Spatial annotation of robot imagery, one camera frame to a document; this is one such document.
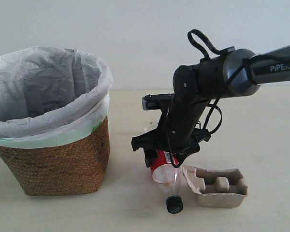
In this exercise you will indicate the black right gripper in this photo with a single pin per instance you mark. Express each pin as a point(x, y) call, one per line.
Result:
point(175, 132)

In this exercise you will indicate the red label clear plastic bottle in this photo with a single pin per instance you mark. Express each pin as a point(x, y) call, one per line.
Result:
point(168, 179)

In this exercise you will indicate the grey paper pulp tray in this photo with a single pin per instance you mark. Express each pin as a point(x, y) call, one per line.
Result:
point(216, 188)

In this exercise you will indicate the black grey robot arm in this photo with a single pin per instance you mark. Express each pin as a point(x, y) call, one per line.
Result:
point(235, 73)

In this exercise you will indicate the woven brown wicker basket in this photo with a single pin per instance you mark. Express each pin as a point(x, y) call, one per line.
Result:
point(72, 169)

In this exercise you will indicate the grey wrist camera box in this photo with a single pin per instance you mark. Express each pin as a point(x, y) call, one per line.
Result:
point(156, 101)

